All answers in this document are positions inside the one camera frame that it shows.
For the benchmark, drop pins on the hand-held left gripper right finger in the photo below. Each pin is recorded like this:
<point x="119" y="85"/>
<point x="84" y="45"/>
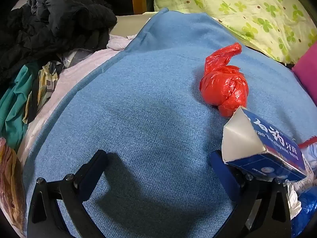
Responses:
<point x="222" y="173"/>

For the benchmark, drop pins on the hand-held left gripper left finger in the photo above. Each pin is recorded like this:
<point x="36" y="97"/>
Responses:
<point x="92" y="178"/>

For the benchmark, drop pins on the blue toothpaste box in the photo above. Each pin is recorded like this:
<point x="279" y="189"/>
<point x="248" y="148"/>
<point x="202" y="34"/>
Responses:
<point x="267" y="138"/>

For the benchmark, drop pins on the knotted red plastic bag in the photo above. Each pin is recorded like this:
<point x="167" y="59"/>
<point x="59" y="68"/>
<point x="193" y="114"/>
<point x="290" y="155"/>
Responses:
<point x="223" y="89"/>

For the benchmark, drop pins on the blue plastic bag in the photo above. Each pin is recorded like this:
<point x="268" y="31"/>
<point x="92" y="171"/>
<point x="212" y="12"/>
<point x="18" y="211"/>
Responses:
<point x="305" y="215"/>

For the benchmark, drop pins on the crumpled white tissue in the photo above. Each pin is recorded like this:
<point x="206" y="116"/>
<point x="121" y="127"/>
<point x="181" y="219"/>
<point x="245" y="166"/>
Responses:
<point x="293" y="200"/>

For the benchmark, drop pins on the brown printed plastic bag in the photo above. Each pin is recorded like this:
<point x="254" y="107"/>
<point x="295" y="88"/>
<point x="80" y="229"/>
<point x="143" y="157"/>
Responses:
<point x="11" y="191"/>

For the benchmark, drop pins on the red white wrapper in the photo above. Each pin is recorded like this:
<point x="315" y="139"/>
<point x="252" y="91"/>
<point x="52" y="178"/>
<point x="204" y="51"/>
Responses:
<point x="308" y="141"/>

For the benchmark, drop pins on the blue knit blanket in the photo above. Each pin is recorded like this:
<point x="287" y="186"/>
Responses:
<point x="148" y="104"/>

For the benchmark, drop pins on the yellow grey patterned cloth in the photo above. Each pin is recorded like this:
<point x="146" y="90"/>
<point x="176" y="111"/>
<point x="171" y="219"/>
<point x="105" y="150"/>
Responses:
<point x="47" y="84"/>

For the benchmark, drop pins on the teal cloth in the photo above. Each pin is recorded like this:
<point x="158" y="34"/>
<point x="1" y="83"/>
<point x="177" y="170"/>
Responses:
<point x="12" y="104"/>

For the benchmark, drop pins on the pale bed sheet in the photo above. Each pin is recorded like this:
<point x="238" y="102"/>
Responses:
<point x="81" y="65"/>

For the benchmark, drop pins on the magenta pillow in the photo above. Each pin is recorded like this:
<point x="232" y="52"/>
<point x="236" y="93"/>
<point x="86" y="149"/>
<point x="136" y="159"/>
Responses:
<point x="307" y="72"/>

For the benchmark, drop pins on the black jacket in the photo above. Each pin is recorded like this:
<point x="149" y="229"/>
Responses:
<point x="62" y="22"/>

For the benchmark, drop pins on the green clover print quilt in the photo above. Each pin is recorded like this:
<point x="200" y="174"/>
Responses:
<point x="247" y="10"/>

